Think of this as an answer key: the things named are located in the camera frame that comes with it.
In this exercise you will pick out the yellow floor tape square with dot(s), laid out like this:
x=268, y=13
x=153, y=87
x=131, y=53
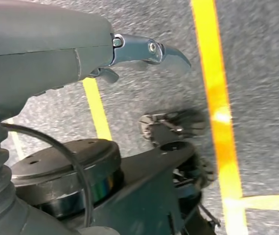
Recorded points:
x=217, y=97

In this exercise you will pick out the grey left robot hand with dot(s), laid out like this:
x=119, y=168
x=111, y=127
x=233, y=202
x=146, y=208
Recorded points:
x=44, y=48

